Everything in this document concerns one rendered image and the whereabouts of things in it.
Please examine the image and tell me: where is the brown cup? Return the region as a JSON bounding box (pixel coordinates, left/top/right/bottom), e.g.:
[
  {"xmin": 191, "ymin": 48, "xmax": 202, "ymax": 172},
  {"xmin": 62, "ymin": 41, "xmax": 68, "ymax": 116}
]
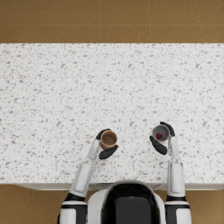
[{"xmin": 100, "ymin": 129, "xmax": 118, "ymax": 151}]

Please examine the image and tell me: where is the grey cup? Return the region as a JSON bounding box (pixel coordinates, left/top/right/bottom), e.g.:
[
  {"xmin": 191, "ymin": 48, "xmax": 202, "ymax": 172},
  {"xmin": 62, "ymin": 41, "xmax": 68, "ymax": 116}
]
[{"xmin": 150, "ymin": 124, "xmax": 172, "ymax": 144}]

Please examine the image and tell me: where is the robot body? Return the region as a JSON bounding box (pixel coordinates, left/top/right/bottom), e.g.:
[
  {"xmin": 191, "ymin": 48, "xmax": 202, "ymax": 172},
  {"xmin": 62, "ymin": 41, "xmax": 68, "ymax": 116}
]
[{"xmin": 86, "ymin": 179, "xmax": 167, "ymax": 224}]

